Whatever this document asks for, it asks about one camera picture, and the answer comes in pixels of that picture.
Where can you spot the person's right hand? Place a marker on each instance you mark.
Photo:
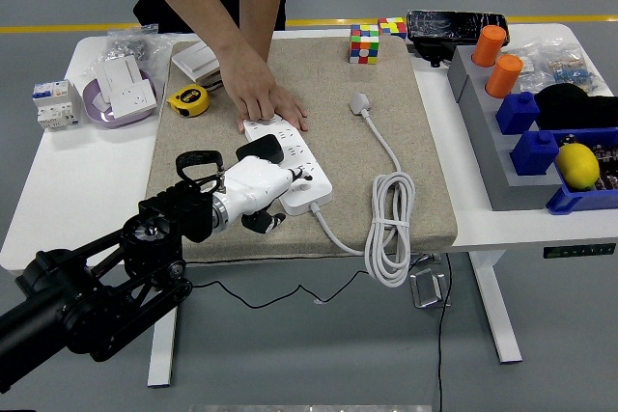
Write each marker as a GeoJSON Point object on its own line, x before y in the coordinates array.
{"type": "Point", "coordinates": [248, 79]}

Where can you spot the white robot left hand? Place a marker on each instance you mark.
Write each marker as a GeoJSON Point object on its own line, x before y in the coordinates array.
{"type": "Point", "coordinates": [256, 180]}

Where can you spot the person's left hand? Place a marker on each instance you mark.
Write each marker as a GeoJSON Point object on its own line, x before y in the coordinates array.
{"type": "Point", "coordinates": [292, 108]}

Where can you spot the black power adapter plug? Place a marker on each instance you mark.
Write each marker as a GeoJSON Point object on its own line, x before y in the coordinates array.
{"type": "Point", "coordinates": [263, 146]}

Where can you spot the white power strip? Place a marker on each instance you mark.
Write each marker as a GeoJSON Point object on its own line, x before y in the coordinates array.
{"type": "Point", "coordinates": [314, 197]}

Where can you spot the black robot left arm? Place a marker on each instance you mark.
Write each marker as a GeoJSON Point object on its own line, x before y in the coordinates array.
{"type": "Point", "coordinates": [169, 204]}

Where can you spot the person's right forearm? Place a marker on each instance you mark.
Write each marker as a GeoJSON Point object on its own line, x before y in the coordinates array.
{"type": "Point", "coordinates": [193, 2]}

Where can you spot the yellow tape measure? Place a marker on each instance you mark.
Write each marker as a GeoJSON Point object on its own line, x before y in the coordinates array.
{"type": "Point", "coordinates": [190, 99]}

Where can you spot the grey-brown mat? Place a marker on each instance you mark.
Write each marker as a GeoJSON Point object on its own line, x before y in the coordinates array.
{"type": "Point", "coordinates": [338, 151]}

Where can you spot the large colourful puzzle cube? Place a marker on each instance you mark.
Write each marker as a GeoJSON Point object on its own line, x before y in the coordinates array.
{"type": "Point", "coordinates": [364, 47]}

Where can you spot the white socket panel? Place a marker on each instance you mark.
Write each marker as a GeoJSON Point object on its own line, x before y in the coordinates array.
{"type": "Point", "coordinates": [132, 101]}

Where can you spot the plastic bag of screws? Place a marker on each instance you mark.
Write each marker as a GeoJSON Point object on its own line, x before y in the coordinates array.
{"type": "Point", "coordinates": [128, 47]}

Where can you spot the small colourful puzzle cube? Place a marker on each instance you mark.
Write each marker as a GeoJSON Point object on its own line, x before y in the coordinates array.
{"type": "Point", "coordinates": [392, 27]}

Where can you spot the purple bowl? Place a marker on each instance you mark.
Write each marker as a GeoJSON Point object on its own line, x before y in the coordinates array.
{"type": "Point", "coordinates": [96, 115]}

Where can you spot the black wrapped device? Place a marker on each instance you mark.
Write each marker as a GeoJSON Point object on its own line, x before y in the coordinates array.
{"type": "Point", "coordinates": [444, 26]}

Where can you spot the white circuit breaker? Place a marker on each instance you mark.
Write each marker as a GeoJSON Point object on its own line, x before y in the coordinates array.
{"type": "Point", "coordinates": [53, 108]}

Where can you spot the white table leg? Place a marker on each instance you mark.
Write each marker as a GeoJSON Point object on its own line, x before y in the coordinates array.
{"type": "Point", "coordinates": [497, 315]}
{"type": "Point", "coordinates": [161, 354]}

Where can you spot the grey block holder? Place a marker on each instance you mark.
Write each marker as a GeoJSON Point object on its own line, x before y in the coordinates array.
{"type": "Point", "coordinates": [487, 156]}

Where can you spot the clear acrylic stand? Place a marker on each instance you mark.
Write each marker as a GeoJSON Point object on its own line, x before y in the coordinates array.
{"type": "Point", "coordinates": [427, 289]}

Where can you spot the orange cylinder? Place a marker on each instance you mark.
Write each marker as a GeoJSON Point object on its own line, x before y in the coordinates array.
{"type": "Point", "coordinates": [488, 45]}
{"type": "Point", "coordinates": [503, 76]}

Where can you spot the blue block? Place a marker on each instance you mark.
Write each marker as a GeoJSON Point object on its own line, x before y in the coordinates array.
{"type": "Point", "coordinates": [516, 115]}
{"type": "Point", "coordinates": [533, 154]}

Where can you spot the black cloth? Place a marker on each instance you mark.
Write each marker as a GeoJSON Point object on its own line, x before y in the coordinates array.
{"type": "Point", "coordinates": [565, 105]}

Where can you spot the plastic bag of parts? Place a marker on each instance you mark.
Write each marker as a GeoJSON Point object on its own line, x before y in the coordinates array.
{"type": "Point", "coordinates": [565, 67]}

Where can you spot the yellow lemon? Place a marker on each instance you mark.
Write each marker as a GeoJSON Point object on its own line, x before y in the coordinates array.
{"type": "Point", "coordinates": [577, 166]}

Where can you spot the blue plastic bin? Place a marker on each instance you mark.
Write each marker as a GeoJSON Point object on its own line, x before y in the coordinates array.
{"type": "Point", "coordinates": [579, 200]}

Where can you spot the black table control panel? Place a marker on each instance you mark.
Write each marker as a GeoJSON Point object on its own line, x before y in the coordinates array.
{"type": "Point", "coordinates": [579, 251]}

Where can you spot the white wall switch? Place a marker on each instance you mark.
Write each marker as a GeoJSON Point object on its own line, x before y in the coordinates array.
{"type": "Point", "coordinates": [193, 60]}

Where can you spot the white switch panel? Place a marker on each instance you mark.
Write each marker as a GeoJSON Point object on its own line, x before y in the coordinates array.
{"type": "Point", "coordinates": [118, 72]}

